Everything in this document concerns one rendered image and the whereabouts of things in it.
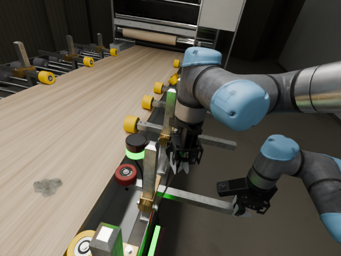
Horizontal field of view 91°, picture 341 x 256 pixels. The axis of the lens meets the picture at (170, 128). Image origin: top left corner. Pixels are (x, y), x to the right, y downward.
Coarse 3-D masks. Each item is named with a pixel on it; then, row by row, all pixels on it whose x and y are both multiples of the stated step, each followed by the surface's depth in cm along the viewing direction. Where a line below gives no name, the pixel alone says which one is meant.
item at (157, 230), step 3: (156, 228) 67; (159, 228) 67; (156, 231) 66; (156, 234) 65; (153, 237) 64; (156, 237) 65; (153, 240) 64; (156, 240) 64; (153, 243) 63; (150, 246) 62; (153, 246) 62; (150, 249) 61; (153, 249) 61; (150, 252) 60; (153, 252) 60; (150, 255) 60
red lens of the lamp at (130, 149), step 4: (144, 136) 49; (128, 144) 46; (144, 144) 46; (128, 148) 46; (132, 148) 46; (136, 148) 46; (140, 148) 46; (144, 148) 47; (132, 152) 46; (136, 152) 46
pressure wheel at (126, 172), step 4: (124, 164) 65; (128, 164) 66; (120, 168) 64; (124, 168) 64; (128, 168) 64; (132, 168) 64; (116, 172) 62; (120, 172) 62; (124, 172) 62; (128, 172) 63; (132, 172) 63; (136, 172) 63; (116, 176) 61; (120, 176) 61; (124, 176) 61; (128, 176) 61; (132, 176) 61; (136, 176) 63; (116, 180) 62; (120, 180) 60; (124, 180) 60; (128, 180) 60; (132, 180) 62; (120, 184) 61; (124, 184) 61; (128, 184) 61
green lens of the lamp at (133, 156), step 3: (126, 150) 48; (144, 150) 48; (126, 153) 48; (129, 153) 47; (132, 153) 47; (135, 153) 47; (138, 153) 47; (141, 153) 47; (129, 156) 48; (132, 156) 47; (135, 156) 47; (138, 156) 47; (141, 156) 48
